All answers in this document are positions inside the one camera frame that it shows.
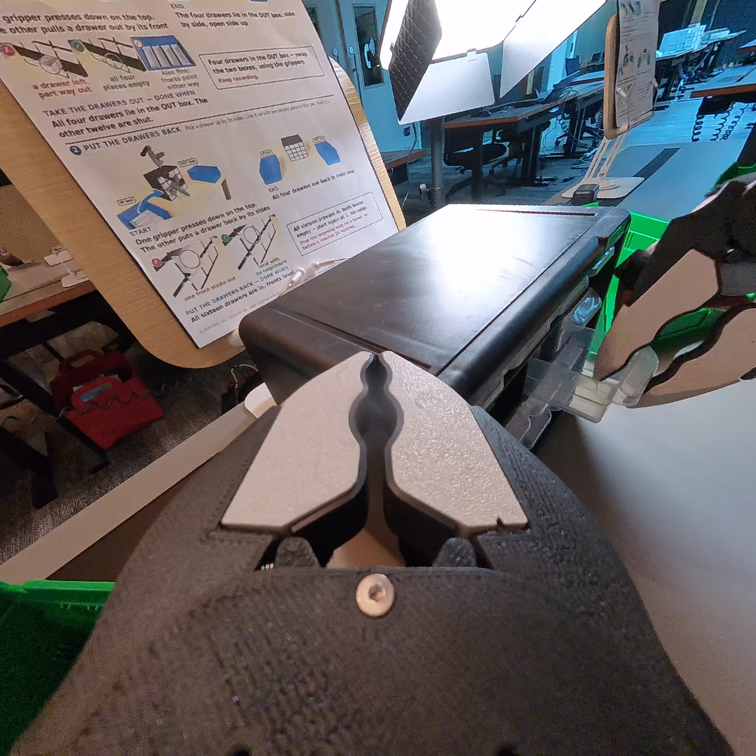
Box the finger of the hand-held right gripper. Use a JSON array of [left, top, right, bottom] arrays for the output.
[[593, 244, 724, 382], [641, 306, 756, 408]]

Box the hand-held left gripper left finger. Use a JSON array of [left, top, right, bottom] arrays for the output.
[[220, 351, 376, 563]]

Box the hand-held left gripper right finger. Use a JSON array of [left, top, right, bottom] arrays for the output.
[[378, 352, 529, 563]]

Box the green plastic bin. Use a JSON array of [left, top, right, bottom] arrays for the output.
[[0, 580, 116, 739], [593, 209, 756, 355]]

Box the set of clear drawers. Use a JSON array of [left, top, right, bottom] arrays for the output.
[[502, 278, 609, 452]]

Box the clear plastic drawer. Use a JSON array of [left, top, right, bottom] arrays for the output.
[[524, 328, 661, 423]]

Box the black drawer cabinet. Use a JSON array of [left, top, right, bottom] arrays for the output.
[[239, 202, 632, 456]]

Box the light desk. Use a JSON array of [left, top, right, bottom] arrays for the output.
[[0, 331, 756, 756]]

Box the background office desk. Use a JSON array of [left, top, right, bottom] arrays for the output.
[[443, 83, 606, 190]]

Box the stack of green bins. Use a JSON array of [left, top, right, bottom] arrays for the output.
[[706, 158, 756, 196]]

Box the white instruction sheet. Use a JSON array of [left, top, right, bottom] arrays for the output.
[[0, 0, 399, 346], [616, 0, 659, 128]]

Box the red tote bag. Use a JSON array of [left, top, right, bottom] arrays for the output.
[[50, 348, 166, 451]]

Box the wooden document stand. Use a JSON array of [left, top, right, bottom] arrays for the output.
[[0, 56, 408, 420], [561, 0, 661, 202]]

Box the studio softbox light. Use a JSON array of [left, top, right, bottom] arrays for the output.
[[378, 0, 609, 208]]

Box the wooden side table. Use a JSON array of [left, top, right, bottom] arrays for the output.
[[0, 248, 98, 332]]

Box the black coiled cable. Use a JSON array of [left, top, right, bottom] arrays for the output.
[[691, 100, 745, 143]]

